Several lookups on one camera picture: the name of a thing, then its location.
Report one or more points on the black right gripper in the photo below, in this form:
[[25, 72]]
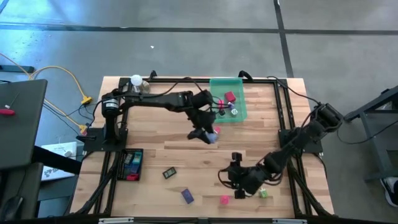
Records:
[[252, 179]]

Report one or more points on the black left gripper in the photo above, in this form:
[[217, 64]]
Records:
[[203, 124]]

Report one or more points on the lavender box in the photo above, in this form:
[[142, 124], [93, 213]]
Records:
[[213, 138]]

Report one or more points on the pink and white charger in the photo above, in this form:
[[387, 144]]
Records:
[[218, 129]]

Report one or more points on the purple and white charger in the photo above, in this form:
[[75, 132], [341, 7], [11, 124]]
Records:
[[230, 105]]

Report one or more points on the red box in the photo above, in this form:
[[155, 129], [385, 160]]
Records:
[[230, 96]]

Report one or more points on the glossy purple box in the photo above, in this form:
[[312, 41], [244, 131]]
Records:
[[187, 196]]

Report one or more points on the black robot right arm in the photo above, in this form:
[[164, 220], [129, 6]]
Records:
[[298, 137]]

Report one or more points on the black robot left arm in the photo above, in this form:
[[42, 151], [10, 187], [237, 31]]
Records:
[[155, 99]]

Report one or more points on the black digital thermometer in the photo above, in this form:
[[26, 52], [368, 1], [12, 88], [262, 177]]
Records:
[[169, 172]]

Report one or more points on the translucent green plastic bin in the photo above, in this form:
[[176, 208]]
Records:
[[241, 90]]

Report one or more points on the black plastic tray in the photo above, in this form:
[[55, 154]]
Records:
[[121, 169]]

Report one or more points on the white bulb brass lamp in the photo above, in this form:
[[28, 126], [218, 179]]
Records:
[[136, 80]]

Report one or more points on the black metal cart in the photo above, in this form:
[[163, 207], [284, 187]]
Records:
[[371, 149]]

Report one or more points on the white cardboard box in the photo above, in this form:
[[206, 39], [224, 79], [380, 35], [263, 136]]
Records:
[[53, 149]]

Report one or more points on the person's foot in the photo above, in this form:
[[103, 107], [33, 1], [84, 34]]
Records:
[[390, 189]]

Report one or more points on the dark grey desk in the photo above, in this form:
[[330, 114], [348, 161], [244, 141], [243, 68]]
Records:
[[21, 124]]

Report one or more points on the black power strip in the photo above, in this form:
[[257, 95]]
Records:
[[15, 68]]

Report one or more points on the black computer mouse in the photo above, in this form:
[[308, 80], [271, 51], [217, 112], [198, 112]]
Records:
[[12, 208]]

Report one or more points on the silver aluminium extrusion post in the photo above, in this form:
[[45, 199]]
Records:
[[287, 221], [115, 220]]

